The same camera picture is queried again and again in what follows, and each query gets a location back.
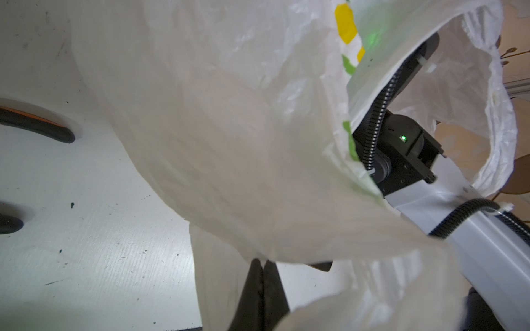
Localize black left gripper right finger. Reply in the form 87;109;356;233
263;261;290;330

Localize orange grey pliers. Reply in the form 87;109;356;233
1;106;76;143

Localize white lemon-print plastic bag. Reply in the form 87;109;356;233
69;1;517;330

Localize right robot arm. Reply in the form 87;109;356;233
352;34;529;330

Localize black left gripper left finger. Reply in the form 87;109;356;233
229;259;264;331

